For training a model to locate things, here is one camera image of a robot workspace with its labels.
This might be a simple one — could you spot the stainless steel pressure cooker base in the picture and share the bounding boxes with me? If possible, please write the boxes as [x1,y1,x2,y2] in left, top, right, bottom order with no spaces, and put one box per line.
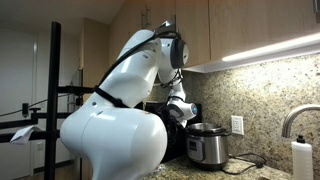
[184,122,232,172]

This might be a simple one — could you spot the black kitchen stove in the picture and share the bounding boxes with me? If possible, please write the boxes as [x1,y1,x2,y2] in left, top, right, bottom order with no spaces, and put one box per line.
[142,101,203,164]

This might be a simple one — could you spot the under cabinet light strip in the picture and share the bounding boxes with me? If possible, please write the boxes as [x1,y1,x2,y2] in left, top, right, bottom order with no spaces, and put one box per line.
[183,32,320,74]

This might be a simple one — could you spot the curved metal faucet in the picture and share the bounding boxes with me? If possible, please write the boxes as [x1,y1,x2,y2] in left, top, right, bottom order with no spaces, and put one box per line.
[281,103,320,139]

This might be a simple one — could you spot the white paper tag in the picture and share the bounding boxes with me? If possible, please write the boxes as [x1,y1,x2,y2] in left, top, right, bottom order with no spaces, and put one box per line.
[9,124,43,146]

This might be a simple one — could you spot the white soap bottle black cap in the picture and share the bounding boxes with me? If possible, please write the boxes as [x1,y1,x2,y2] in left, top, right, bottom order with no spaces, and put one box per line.
[290,134,314,180]

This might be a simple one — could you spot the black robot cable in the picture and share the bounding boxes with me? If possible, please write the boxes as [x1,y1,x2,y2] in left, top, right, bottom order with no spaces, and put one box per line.
[95,30,185,101]

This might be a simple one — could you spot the black strap on arm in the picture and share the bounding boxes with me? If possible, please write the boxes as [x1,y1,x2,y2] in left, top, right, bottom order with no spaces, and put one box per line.
[92,84,130,110]

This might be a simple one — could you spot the metal cabinet handle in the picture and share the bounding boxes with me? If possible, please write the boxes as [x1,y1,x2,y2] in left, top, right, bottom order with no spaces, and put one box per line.
[140,5,152,30]
[312,0,320,25]

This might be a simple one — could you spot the white wall outlet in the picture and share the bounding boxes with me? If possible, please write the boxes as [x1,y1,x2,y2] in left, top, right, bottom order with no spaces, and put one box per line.
[230,115,245,136]

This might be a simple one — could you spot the black metal stand frame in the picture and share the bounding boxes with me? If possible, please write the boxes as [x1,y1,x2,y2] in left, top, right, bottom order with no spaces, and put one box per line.
[0,21,98,180]

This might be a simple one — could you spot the wooden wall cabinets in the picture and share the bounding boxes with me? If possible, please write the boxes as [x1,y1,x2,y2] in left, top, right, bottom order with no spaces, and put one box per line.
[108,0,320,74]

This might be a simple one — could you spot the thin black wire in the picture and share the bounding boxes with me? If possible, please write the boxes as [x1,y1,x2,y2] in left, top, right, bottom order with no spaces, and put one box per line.
[0,93,70,118]

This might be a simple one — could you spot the black cooker power cord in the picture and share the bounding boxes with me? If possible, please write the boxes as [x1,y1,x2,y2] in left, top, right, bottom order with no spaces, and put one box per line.
[221,152,268,176]

